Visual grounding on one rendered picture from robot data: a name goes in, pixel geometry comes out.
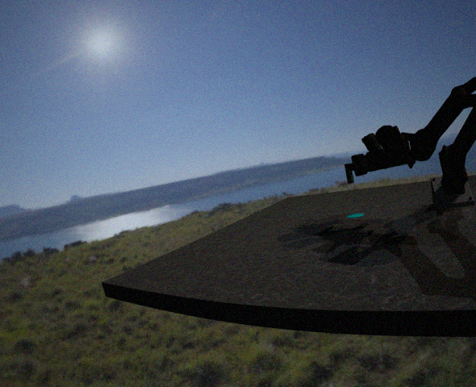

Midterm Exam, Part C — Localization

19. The dark green post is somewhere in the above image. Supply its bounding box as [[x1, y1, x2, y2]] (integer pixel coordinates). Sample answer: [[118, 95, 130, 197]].
[[345, 163, 354, 184]]

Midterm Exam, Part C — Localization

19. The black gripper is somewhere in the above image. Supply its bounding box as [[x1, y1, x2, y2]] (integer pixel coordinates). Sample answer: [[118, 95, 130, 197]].
[[347, 149, 391, 176]]

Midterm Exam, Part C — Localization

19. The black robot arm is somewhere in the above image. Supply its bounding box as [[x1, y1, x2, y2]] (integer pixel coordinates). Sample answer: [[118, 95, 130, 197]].
[[362, 77, 476, 195]]

